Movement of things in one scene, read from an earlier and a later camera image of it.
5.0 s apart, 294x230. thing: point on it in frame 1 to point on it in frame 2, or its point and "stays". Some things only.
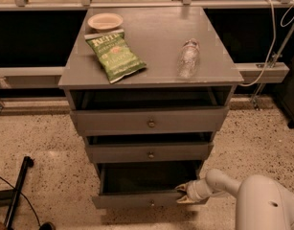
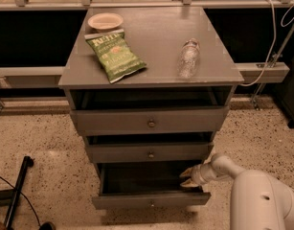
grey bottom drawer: x=144 y=185 stays
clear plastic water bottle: x=189 y=63 stays
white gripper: x=193 y=191 to x=197 y=175
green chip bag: x=116 y=56 stays
